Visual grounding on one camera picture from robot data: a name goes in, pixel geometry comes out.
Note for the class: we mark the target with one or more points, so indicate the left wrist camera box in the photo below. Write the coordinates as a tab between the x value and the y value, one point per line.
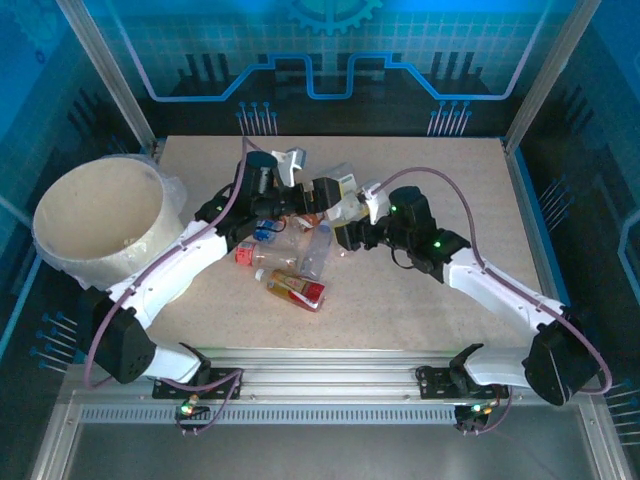
290	162

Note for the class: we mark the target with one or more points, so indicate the red label clear bottle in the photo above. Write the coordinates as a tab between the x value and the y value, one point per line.
245	255

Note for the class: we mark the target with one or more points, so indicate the blue label clear bottle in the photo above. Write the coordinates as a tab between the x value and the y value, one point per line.
262	232

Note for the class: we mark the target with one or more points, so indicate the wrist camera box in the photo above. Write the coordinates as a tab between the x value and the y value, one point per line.
372	197
290	162

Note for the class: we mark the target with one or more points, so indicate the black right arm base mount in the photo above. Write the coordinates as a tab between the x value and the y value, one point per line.
435	385

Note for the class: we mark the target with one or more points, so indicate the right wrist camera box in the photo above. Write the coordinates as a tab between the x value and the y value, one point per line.
372	197

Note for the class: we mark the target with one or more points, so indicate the white plastic-lined bin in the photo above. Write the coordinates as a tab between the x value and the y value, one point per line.
100	200

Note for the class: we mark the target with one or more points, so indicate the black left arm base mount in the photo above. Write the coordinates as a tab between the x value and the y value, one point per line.
170	389

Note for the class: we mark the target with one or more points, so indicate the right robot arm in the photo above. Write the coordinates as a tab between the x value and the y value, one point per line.
500	295

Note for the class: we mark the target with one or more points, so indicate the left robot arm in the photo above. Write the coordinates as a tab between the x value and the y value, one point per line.
165	275

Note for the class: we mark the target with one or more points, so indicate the square clear bottle white label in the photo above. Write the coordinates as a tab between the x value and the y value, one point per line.
346	181

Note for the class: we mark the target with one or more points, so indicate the tea bottle red label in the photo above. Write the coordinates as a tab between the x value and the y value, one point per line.
295	290

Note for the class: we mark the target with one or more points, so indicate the aluminium frame post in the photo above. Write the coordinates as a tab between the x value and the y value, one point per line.
545	75
110	75

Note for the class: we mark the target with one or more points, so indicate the aluminium mounting rail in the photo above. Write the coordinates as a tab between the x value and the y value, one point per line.
325	375

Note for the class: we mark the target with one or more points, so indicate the brown label bottle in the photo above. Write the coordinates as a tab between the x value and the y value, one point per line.
310	221

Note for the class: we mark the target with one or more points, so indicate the clear bottle blue cap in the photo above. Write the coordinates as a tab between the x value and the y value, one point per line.
315	255

